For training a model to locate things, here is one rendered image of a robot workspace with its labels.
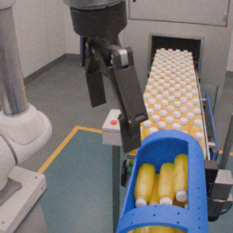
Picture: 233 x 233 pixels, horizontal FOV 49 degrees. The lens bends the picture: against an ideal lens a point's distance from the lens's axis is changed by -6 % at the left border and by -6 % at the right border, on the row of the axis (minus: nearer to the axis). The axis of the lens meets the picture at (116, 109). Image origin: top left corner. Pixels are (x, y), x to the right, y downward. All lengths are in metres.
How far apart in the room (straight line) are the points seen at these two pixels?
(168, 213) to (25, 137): 0.57
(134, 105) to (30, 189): 0.82
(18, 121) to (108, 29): 0.69
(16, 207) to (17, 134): 0.28
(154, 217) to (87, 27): 0.54
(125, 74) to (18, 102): 0.67
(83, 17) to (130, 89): 0.11
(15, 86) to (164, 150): 0.64
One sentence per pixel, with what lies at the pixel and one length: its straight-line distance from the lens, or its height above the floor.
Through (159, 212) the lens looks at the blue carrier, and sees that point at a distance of 0.75.
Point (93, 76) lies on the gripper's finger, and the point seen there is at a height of 1.63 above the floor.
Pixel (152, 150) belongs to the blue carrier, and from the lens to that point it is 1.13.
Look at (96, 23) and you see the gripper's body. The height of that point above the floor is 1.74.
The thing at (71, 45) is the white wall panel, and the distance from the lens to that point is 5.95.
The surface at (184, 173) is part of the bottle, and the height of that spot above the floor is 1.15.
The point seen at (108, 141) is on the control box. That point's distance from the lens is 1.36.
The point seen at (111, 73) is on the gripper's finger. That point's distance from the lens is 0.36.
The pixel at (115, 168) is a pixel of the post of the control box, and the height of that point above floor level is 0.77.
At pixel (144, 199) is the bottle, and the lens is 1.00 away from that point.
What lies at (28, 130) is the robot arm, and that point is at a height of 1.29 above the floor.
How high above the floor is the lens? 1.80
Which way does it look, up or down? 28 degrees down
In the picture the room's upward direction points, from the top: straight up
